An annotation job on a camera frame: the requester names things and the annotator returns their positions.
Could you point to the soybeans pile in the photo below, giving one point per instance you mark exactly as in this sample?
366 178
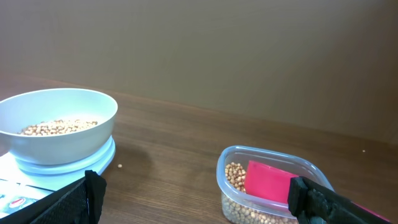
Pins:
240 211

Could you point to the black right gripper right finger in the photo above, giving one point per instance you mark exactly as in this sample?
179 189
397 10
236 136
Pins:
312 203

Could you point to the white digital kitchen scale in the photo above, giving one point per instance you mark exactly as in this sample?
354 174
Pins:
23 183

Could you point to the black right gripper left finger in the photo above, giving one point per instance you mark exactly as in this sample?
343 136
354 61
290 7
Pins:
77 203

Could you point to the pink measuring scoop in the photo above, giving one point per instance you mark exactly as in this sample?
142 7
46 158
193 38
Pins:
268 182

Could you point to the soybeans in bowl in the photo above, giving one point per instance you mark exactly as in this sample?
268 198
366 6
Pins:
58 127

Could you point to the white bowl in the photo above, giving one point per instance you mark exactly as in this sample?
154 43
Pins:
20 111

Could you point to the clear plastic container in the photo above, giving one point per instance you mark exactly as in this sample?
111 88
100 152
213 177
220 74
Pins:
293 164

